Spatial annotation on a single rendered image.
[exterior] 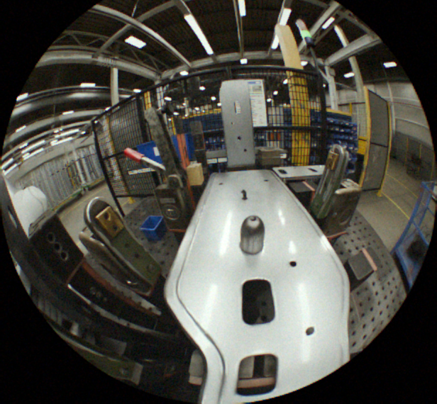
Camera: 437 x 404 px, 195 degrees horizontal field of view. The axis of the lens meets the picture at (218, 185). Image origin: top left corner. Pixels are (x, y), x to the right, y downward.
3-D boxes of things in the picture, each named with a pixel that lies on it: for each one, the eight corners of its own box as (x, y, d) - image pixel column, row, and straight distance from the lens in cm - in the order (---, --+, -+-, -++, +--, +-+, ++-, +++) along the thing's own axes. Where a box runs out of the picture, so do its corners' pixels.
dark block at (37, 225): (179, 337, 47) (26, 238, 17) (158, 330, 50) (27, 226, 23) (183, 323, 47) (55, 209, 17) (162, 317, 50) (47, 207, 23)
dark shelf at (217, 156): (289, 159, 64) (290, 152, 63) (127, 176, 86) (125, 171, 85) (274, 150, 84) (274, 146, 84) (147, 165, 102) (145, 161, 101)
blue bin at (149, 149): (191, 158, 65) (187, 132, 64) (141, 167, 78) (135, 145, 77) (196, 153, 81) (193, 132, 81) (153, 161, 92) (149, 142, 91)
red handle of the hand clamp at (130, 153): (179, 178, 26) (120, 149, 33) (176, 187, 27) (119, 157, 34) (186, 171, 29) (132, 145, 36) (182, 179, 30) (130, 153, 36)
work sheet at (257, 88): (268, 127, 82) (263, 78, 87) (231, 130, 78) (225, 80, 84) (267, 127, 84) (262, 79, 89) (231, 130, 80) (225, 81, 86)
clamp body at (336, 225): (321, 281, 55) (374, 191, 33) (290, 289, 50) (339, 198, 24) (312, 261, 58) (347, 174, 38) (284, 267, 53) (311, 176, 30)
